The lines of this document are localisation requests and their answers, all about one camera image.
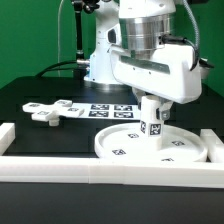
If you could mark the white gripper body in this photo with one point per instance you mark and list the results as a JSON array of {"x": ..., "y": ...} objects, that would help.
[{"x": 167, "y": 73}]

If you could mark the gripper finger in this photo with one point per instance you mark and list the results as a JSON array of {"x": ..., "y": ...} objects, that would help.
[
  {"x": 138, "y": 94},
  {"x": 163, "y": 110}
]

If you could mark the white round table top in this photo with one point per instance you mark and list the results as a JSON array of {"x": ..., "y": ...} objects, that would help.
[{"x": 127, "y": 142}]

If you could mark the white cross-shaped table base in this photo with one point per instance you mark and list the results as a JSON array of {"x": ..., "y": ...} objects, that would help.
[{"x": 52, "y": 113}]

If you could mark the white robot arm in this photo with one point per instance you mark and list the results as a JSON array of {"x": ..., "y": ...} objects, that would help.
[{"x": 135, "y": 46}]

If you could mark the white sheet with markers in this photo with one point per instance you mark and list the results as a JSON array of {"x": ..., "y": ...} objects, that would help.
[{"x": 109, "y": 111}]

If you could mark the white U-shaped boundary frame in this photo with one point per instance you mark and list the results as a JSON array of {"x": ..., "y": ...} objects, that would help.
[{"x": 93, "y": 171}]

